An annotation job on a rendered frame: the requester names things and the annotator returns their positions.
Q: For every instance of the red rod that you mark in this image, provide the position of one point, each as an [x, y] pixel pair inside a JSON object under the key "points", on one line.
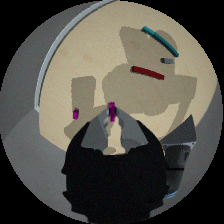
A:
{"points": [[147, 72]]}

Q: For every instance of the turquoise rod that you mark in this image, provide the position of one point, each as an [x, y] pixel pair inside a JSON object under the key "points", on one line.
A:
{"points": [[161, 40]]}

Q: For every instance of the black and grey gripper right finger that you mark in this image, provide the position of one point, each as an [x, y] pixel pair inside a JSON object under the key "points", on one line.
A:
{"points": [[136, 135]]}

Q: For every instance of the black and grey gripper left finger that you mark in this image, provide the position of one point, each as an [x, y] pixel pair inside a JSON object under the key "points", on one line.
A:
{"points": [[90, 137]]}

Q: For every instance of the magenta rod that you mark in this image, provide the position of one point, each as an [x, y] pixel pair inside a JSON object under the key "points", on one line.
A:
{"points": [[112, 117], [75, 114], [112, 107]]}

